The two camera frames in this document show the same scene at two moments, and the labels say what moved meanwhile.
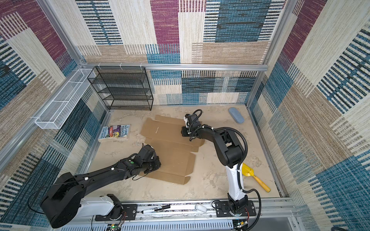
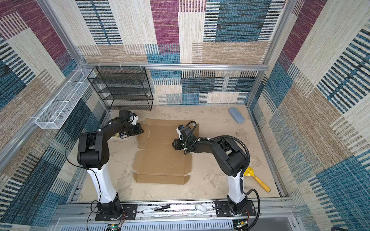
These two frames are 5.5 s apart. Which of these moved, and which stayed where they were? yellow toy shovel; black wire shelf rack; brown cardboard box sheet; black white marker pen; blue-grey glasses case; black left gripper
Moved: brown cardboard box sheet; black left gripper
Stayed: black white marker pen; blue-grey glasses case; black wire shelf rack; yellow toy shovel
